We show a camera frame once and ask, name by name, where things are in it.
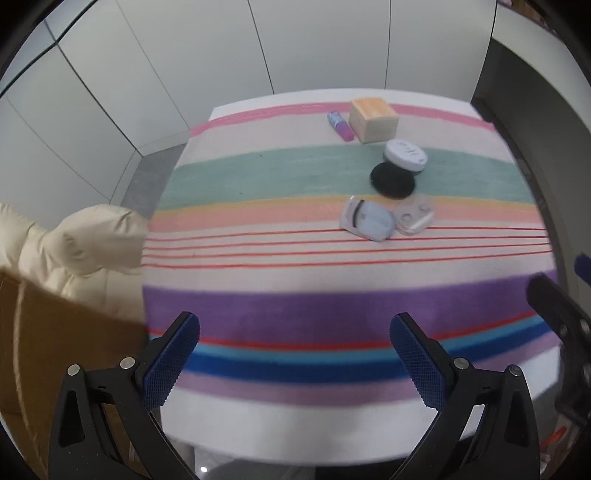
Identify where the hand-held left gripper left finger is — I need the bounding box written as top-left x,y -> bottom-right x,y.
48,311 -> 201,480

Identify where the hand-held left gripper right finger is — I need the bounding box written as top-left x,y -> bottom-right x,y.
389,312 -> 541,480

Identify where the brown cardboard box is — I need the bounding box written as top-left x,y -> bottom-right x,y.
0,270 -> 149,480

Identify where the black round disc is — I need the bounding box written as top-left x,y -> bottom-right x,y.
370,161 -> 416,199

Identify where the white round jar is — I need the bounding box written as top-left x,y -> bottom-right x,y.
383,138 -> 428,172

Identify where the purple tube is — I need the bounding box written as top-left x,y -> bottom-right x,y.
327,111 -> 355,143

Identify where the orange square box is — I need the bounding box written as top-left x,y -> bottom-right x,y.
348,97 -> 400,145

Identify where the striped table cloth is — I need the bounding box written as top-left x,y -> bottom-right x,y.
141,102 -> 561,407

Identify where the cream padded chair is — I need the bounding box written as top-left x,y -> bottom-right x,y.
0,200 -> 151,324

